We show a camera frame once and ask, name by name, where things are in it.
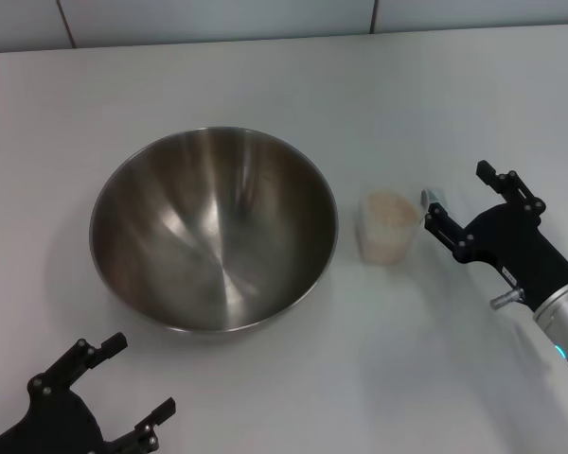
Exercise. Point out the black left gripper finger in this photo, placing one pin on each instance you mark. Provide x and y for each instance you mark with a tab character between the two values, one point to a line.
76	361
144	428

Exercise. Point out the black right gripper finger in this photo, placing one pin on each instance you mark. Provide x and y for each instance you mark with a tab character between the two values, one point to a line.
447	229
513	189

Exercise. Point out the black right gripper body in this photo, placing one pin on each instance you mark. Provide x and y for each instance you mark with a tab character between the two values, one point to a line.
516	246

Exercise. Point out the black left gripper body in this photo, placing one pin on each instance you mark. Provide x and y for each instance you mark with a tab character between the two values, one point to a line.
52	425

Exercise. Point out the white rice grains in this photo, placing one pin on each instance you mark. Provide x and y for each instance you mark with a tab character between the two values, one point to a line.
390	215

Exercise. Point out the clear plastic cup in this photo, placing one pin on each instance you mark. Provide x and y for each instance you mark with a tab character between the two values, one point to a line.
365	241

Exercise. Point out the large stainless steel bowl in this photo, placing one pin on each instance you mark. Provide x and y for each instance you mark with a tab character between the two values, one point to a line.
218	232

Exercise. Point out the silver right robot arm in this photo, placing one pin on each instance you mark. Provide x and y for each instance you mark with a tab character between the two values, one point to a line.
565	309

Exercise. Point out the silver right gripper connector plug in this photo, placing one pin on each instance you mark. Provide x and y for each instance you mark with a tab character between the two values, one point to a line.
504	299

